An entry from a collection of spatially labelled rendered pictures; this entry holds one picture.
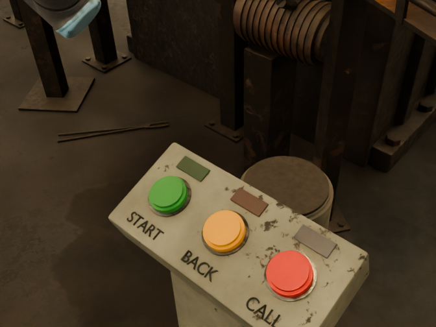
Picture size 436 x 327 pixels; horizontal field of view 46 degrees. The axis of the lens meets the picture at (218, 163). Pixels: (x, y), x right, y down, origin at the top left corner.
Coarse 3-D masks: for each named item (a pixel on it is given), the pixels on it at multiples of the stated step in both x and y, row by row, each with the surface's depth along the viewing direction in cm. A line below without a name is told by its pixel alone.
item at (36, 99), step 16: (32, 16) 152; (32, 32) 156; (48, 32) 158; (32, 48) 160; (48, 48) 159; (48, 64) 163; (48, 80) 167; (64, 80) 172; (80, 80) 179; (32, 96) 173; (48, 96) 172; (64, 96) 172; (80, 96) 172
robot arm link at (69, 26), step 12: (24, 0) 87; (84, 0) 84; (96, 0) 86; (48, 12) 82; (60, 12) 82; (72, 12) 83; (84, 12) 84; (96, 12) 90; (60, 24) 85; (72, 24) 84; (84, 24) 89; (72, 36) 89
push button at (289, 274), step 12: (288, 252) 44; (276, 264) 44; (288, 264) 44; (300, 264) 44; (276, 276) 44; (288, 276) 43; (300, 276) 43; (312, 276) 43; (276, 288) 43; (288, 288) 43; (300, 288) 43
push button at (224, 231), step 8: (216, 216) 48; (224, 216) 48; (232, 216) 48; (208, 224) 48; (216, 224) 48; (224, 224) 47; (232, 224) 47; (240, 224) 47; (208, 232) 47; (216, 232) 47; (224, 232) 47; (232, 232) 47; (240, 232) 47; (208, 240) 47; (216, 240) 47; (224, 240) 47; (232, 240) 46; (240, 240) 47; (216, 248) 47; (224, 248) 47; (232, 248) 47
